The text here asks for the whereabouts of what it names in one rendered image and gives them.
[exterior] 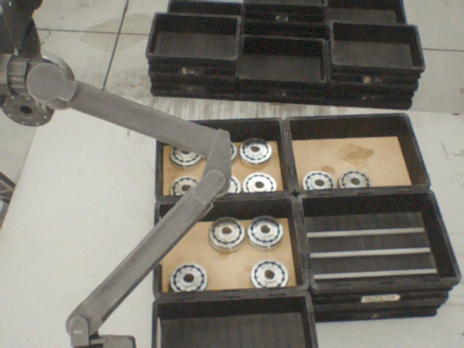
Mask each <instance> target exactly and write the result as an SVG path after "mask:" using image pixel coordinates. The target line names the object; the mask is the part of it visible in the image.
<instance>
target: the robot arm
mask: <svg viewBox="0 0 464 348"><path fill-rule="evenodd" d="M19 94H30V95H31V96H32V97H33V98H34V99H35V100H36V104H37V107H41V105H42V106H43V110H45V111H47V112H48V111H49V109H56V110H66V109H69V108H71V109H73V110H75V111H78V112H82V113H83V114H86V115H90V116H93V117H97V118H99V119H101V120H105V121H107V122H109V123H113V125H117V126H120V127H122V128H125V129H128V130H130V131H133V132H136V133H140V134H142V135H144V136H148V137H150V138H153V139H156V140H158V141H161V142H164V143H166V144H170V145H173V146H176V147H178V148H181V149H185V150H186V151H189V152H193V153H195V154H198V155H199V156H202V157H205V158H207V162H206V164H205V166H204V170H203V172H202V176H201V180H200V182H199V183H198V184H197V185H196V186H195V187H193V186H192V187H191V188H190V189H189V190H188V191H187V192H186V193H185V194H184V195H183V197H182V198H181V199H180V200H179V201H178V202H177V204H176V205H175V206H174V207H173V208H172V209H171V210H169V211H168V212H167V213H166V214H165V216H164V217H163V218H162V219H161V220H160V221H159V222H158V223H157V224H156V225H155V226H154V227H153V229H151V231H150V232H149V233H148V234H147V235H146V236H145V237H144V238H143V239H142V240H141V241H140V243H139V244H138V245H137V246H136V247H135V248H134V249H133V250H132V251H131V252H130V253H129V255H128V256H127V257H126V258H125V259H124V260H123V261H122V262H121V263H120V264H119V265H118V266H117V267H116V268H115V269H114V270H113V271H112V272H111V273H110V274H109V275H108V276H107V277H106V278H105V279H104V280H103V281H102V282H101V284H99V285H98V286H97V287H96V288H95V289H94V290H93V291H92V292H91V293H90V294H89V295H88V296H87V298H86V299H85V300H84V301H82V302H81V303H80V304H79V305H78V306H77V307H76V308H75V309H74V310H73V311H72V312H71V313H70V314H69V316H68V317H67V320H66V322H65V328H66V331H67V333H68V334H69V336H70V346H71V347H73V348H137V346H136V339H135V336H133V335H129V334H128V335H119V334H99V328H100V327H101V326H102V325H103V323H104V322H105V321H106V320H107V319H108V318H109V317H110V315H111V314H112V313H113V312H114V311H115V310H116V309H117V308H118V307H119V306H120V305H121V304H122V303H123V302H124V301H125V300H126V299H127V298H128V296H129V295H130V294H131V293H132V292H133V291H134V290H135V289H136V288H137V287H138V286H139V285H140V283H141V282H142V281H143V280H144V279H145V277H147V276H148V275H149V274H150V273H151V271H152V270H153V269H154V268H155V267H156V266H157V265H158V264H159V263H160V262H161V261H162V260H163V258H164V257H165V256H166V255H167V254H168V253H169V252H171V251H172V250H173V249H174V248H175V246H176V245H177V244H178V243H179V242H180V241H181V240H182V239H183V238H184V237H185V236H186V234H187V233H188V232H189V231H190V230H191V229H192V228H193V227H194V226H195V225H196V224H197V223H198V221H199V220H200V219H201V218H202V217H203V216H204V215H205V214H206V213H207V212H208V211H209V210H210V209H211V208H212V207H213V206H214V205H213V204H212V203H213V202H214V200H215V199H216V198H217V197H219V196H224V195H225V194H227V193H228V191H229V190H230V188H231V179H232V165H231V138H230V133H229V132H227V131H224V130H221V129H218V130H214V129H211V128H207V127H204V126H201V125H199V124H197V123H193V122H191V121H189V120H185V119H183V118H181V117H177V116H175V115H172V114H168V113H166V112H162V111H160V110H158V109H154V108H151V107H148V106H146V105H143V104H140V103H138V102H135V101H132V100H130V99H126V98H123V97H121V96H118V95H115V94H111V93H109V92H106V91H103V90H101V89H98V88H95V87H93V86H91V85H89V84H87V83H83V82H80V81H79V80H77V81H74V80H73V79H72V78H71V77H70V76H69V75H67V74H66V72H65V71H64V70H62V69H61V68H60V67H57V66H56V65H51V63H45V62H35V61H33V60H32V59H31V58H29V57H19V55H16V54H4V53H3V51H2V49H1V46H0V107H3V106H4V104H5V101H6V100H7V97H8V95H19Z"/></svg>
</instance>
